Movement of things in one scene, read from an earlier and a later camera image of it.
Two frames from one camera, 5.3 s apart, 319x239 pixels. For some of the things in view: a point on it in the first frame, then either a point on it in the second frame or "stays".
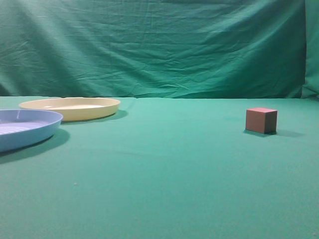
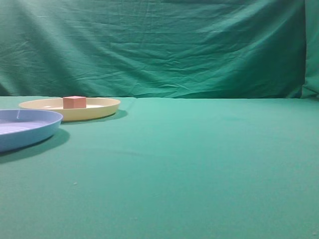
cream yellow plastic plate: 72,109 stays
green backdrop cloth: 160,49 stays
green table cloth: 167,168 stays
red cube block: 261,120 to 74,102
